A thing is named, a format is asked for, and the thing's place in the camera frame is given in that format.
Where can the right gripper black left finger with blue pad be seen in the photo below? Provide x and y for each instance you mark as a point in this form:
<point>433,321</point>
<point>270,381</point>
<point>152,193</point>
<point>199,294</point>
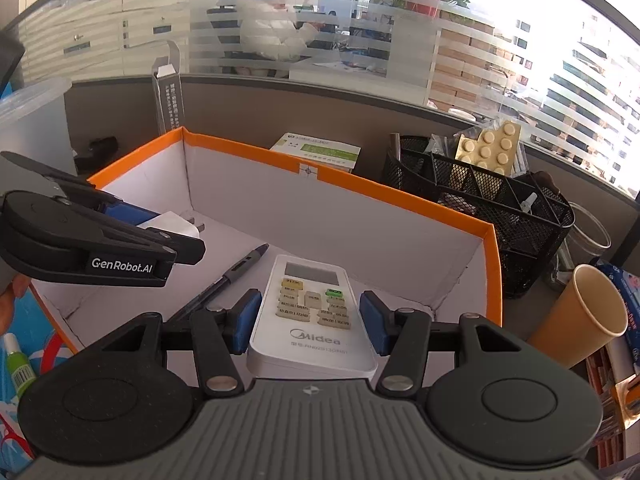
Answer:
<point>216,337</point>

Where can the orange cardboard box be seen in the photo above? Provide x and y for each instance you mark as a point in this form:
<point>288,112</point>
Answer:
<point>412,252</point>

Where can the anime printed desk mat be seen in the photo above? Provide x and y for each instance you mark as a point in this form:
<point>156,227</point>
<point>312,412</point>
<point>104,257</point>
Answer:
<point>31,347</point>

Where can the person's left hand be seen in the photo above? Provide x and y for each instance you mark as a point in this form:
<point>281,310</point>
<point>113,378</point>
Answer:
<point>15,290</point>

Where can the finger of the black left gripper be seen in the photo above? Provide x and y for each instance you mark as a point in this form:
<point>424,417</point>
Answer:
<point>189,250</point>

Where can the black mesh desk organizer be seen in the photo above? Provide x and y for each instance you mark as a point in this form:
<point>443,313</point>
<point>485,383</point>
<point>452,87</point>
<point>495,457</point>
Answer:
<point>530,220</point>

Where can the black pen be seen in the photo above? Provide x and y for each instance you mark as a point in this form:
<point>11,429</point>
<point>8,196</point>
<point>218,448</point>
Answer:
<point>212,291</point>

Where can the Starbucks frosted plastic cup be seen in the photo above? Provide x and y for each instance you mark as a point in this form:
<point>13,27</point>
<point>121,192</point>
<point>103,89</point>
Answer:
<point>34,124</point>

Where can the white power adapter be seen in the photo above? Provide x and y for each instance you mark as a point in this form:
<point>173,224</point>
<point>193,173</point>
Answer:
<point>173,223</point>

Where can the green tube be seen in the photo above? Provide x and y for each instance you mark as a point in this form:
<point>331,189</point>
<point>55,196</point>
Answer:
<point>20,370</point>

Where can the small grey carton box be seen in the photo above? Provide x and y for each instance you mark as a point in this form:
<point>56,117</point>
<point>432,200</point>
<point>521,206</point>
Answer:
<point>166,80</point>

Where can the beige paper cup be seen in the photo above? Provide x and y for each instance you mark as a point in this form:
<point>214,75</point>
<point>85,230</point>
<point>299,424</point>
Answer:
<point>587,315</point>

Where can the yellow building block plate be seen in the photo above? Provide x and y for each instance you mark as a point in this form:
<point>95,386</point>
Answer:
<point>492,148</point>

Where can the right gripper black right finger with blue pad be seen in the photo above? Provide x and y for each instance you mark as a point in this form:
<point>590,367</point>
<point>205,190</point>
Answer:
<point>402,336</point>

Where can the green white medicine box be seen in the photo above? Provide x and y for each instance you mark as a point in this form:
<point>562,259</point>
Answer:
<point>338,155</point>

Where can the white Midea remote control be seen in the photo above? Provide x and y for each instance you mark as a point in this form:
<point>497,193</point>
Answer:
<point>309,326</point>

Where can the person in white coat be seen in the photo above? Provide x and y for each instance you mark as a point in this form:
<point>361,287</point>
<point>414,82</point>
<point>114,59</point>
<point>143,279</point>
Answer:
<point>270,30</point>

